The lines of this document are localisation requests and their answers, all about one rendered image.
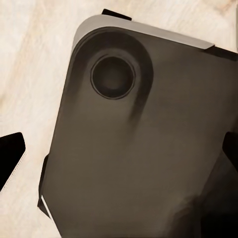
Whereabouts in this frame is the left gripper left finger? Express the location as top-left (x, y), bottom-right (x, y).
top-left (0, 132), bottom-right (26, 191)

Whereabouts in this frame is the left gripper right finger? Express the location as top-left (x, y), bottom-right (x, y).
top-left (222, 132), bottom-right (238, 172)

